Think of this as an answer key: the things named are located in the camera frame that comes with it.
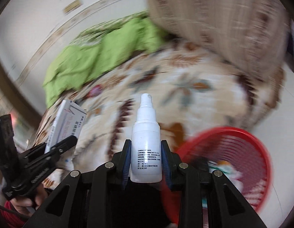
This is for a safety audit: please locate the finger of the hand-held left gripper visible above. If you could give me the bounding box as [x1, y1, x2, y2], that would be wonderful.
[17, 135, 77, 160]
[26, 150, 61, 171]

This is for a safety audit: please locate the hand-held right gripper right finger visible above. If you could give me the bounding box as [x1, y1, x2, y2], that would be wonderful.
[160, 140, 266, 228]

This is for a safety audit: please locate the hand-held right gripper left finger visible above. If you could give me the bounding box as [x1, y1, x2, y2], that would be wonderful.
[24, 139, 133, 228]

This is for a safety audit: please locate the white medicine box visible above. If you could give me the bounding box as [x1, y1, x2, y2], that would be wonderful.
[44, 99, 87, 169]

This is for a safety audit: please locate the white spray bottle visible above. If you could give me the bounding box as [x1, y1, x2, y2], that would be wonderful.
[130, 93, 163, 184]

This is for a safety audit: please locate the red plastic basket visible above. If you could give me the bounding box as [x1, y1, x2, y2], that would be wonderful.
[161, 127, 272, 227]

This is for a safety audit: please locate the person's left forearm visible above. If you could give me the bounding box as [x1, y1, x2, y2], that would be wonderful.
[4, 200, 27, 228]

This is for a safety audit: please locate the person's left hand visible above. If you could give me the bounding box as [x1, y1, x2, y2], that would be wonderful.
[10, 183, 49, 215]

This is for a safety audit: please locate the green quilt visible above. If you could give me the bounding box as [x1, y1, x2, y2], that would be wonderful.
[42, 13, 163, 109]

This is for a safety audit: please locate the striped floral cushion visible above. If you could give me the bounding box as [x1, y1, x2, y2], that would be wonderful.
[146, 0, 293, 82]

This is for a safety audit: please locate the black cable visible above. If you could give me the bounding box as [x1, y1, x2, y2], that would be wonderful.
[0, 202, 30, 219]

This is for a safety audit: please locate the beige wall switch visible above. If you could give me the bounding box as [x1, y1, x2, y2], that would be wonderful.
[63, 0, 82, 14]

